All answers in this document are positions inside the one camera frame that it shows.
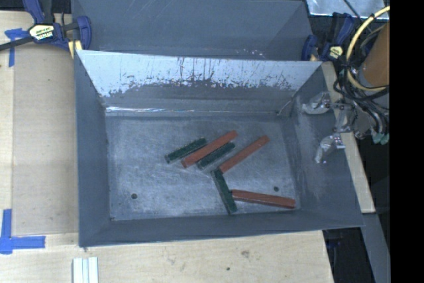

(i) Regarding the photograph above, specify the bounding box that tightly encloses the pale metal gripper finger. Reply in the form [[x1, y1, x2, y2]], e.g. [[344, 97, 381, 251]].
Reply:
[[313, 133, 346, 165], [301, 91, 332, 115]]

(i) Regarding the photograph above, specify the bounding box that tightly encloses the red-brown flat block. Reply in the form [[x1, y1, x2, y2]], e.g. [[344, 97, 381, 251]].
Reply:
[[231, 189, 297, 210], [180, 130, 239, 169], [218, 135, 271, 174]]

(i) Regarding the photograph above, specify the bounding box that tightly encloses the dark green flat block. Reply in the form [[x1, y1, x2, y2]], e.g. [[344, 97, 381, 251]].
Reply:
[[164, 137, 208, 164], [197, 141, 237, 171], [211, 168, 239, 215]]

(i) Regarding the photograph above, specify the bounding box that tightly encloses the grey metal bin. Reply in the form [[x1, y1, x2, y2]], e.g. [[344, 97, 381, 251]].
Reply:
[[70, 0, 366, 248]]

